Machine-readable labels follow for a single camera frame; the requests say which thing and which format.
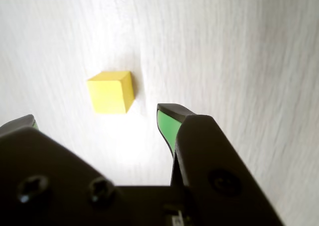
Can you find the yellow wooden cube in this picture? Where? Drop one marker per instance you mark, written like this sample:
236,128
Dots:
109,94

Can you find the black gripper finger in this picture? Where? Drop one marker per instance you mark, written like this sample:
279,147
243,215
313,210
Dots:
219,166
49,186

